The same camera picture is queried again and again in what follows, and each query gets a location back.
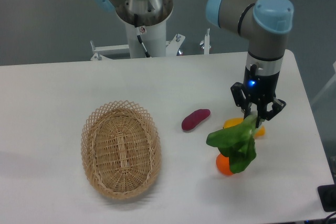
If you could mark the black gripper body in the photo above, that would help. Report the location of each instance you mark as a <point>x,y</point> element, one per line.
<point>262,87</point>

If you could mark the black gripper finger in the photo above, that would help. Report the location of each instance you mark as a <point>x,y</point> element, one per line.
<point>242,96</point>
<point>263,114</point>

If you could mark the green bok choy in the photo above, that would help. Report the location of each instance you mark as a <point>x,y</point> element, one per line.
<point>237,143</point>

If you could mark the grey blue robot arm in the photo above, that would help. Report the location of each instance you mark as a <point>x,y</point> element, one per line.
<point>266,24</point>

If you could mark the woven wicker basket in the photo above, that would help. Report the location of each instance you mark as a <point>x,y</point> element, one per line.
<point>120,150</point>

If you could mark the yellow mango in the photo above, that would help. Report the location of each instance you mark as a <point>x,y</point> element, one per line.
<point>235,121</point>

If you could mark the purple sweet potato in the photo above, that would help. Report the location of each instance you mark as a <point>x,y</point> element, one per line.
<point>194,119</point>

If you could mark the orange tangerine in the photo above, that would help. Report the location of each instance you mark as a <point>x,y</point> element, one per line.
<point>222,164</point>

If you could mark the black device at edge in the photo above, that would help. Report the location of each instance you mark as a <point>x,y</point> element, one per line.
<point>327,197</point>

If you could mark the white frame at right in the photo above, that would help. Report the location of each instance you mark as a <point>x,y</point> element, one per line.
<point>328,84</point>

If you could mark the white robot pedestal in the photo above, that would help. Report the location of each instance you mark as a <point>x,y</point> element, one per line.
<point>146,17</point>

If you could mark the white metal base frame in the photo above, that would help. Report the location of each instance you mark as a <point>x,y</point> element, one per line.
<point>139,49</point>

